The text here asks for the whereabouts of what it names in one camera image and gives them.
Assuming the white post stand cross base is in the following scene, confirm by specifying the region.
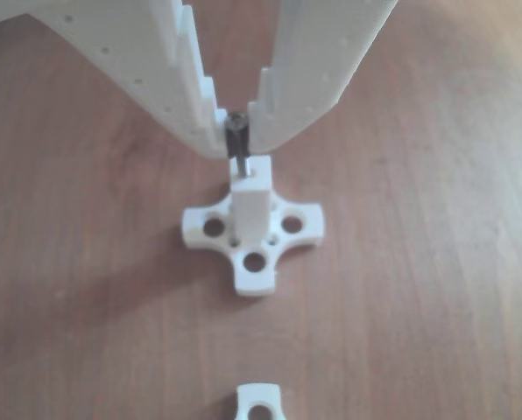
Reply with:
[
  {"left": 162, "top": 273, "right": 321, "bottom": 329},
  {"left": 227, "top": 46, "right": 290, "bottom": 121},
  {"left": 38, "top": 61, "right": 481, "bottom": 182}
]
[
  {"left": 181, "top": 156, "right": 326, "bottom": 297},
  {"left": 236, "top": 381, "right": 289, "bottom": 420}
]

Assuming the small metal screw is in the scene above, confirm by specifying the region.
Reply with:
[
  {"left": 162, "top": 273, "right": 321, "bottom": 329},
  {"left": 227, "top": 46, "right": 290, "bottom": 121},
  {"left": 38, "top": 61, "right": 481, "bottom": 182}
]
[{"left": 227, "top": 111, "right": 252, "bottom": 179}]

